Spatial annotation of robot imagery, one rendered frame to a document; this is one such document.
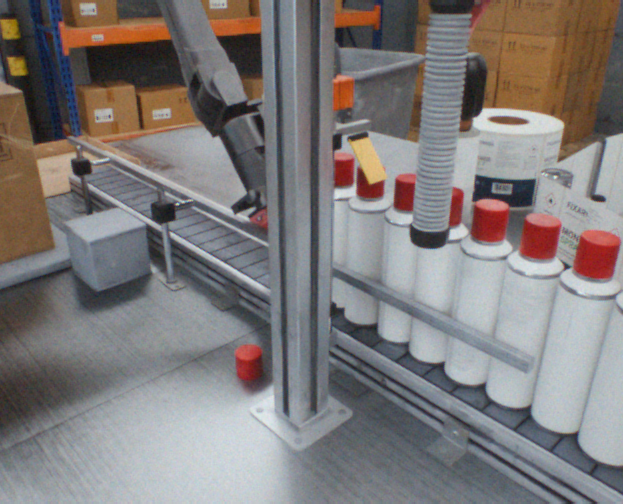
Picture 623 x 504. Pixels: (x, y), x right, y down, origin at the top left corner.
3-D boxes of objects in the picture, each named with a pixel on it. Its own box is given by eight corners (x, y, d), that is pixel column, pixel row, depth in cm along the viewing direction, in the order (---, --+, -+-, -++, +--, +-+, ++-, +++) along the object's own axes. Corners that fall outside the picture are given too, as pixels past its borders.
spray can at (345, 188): (364, 303, 80) (371, 157, 71) (333, 315, 77) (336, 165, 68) (342, 288, 84) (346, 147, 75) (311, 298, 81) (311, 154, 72)
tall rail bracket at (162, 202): (207, 274, 98) (198, 180, 90) (168, 289, 93) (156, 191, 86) (196, 267, 100) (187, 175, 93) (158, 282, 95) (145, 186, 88)
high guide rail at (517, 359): (532, 370, 56) (534, 358, 55) (526, 375, 55) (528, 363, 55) (72, 142, 127) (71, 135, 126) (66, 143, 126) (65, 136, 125)
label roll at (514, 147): (431, 196, 116) (438, 123, 110) (467, 169, 131) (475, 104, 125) (534, 218, 106) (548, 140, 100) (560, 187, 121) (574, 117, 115)
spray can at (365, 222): (392, 318, 77) (403, 167, 67) (364, 333, 74) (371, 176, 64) (364, 302, 80) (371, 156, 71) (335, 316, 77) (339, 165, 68)
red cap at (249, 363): (230, 374, 74) (229, 352, 73) (248, 360, 77) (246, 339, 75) (251, 383, 72) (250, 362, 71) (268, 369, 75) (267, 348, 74)
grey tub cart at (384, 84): (340, 165, 418) (343, 21, 375) (420, 182, 385) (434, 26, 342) (259, 202, 354) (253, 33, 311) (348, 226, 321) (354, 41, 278)
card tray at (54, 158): (141, 175, 143) (139, 159, 141) (33, 201, 127) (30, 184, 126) (89, 149, 163) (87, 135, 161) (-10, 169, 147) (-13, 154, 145)
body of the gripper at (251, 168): (310, 183, 85) (288, 137, 85) (256, 203, 78) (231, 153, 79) (287, 199, 90) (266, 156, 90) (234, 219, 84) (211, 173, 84)
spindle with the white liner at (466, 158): (478, 237, 99) (504, 52, 86) (447, 253, 94) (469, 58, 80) (435, 222, 105) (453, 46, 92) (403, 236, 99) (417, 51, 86)
